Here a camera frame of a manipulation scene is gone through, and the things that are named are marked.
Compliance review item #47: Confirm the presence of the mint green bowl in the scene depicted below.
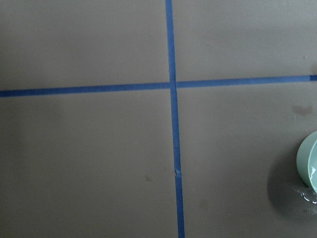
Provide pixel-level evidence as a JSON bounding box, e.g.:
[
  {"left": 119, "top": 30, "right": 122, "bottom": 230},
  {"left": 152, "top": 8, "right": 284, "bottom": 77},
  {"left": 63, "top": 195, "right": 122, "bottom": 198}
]
[{"left": 296, "top": 131, "right": 317, "bottom": 193}]

